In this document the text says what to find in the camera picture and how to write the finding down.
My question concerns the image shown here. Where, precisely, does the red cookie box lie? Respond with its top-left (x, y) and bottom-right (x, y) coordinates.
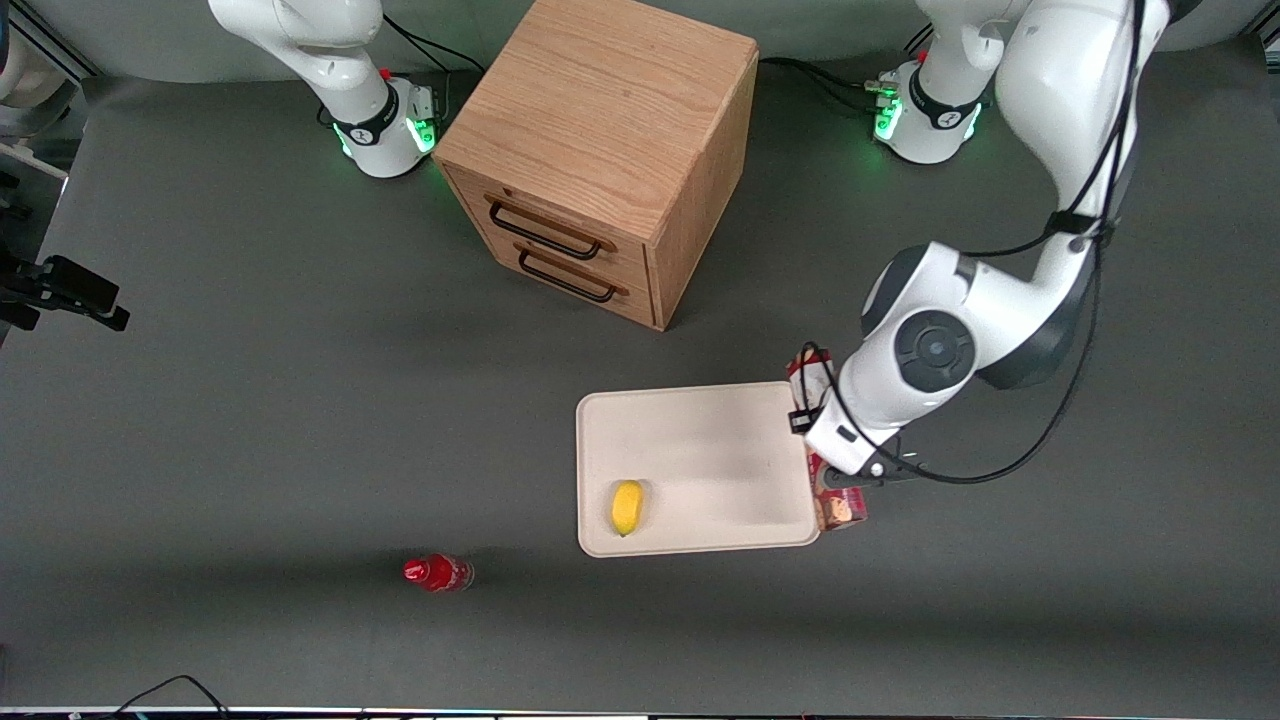
top-left (786, 347), bottom-right (869, 534)

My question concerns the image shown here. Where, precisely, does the beige rectangular tray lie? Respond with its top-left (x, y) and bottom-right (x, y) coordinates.
top-left (575, 380), bottom-right (823, 559)

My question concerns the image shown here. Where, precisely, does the yellow lemon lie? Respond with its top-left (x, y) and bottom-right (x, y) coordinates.
top-left (611, 480), bottom-right (646, 538)

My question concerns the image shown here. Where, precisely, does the wooden two-drawer cabinet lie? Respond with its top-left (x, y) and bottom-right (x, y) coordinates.
top-left (432, 0), bottom-right (760, 333)

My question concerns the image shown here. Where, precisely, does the red bottle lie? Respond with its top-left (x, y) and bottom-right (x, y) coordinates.
top-left (403, 553), bottom-right (475, 594)

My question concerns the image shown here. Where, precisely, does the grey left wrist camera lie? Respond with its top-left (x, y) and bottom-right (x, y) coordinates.
top-left (821, 451), bottom-right (927, 492)

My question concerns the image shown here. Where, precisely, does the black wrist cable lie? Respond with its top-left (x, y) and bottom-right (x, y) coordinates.
top-left (798, 0), bottom-right (1147, 487)

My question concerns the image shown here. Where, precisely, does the aluminium frame rail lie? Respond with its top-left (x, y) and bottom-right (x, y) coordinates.
top-left (0, 0), bottom-right (101, 83)

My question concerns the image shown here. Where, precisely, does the black drawer handle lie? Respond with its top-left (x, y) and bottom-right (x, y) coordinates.
top-left (514, 247), bottom-right (627, 305)
top-left (486, 195), bottom-right (614, 262)

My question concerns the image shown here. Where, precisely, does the black base cable bundle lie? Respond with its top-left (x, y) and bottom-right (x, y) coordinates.
top-left (758, 55), bottom-right (901, 119)

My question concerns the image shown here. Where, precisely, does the black cable loop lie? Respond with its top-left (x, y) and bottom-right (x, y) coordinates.
top-left (100, 674), bottom-right (233, 720)

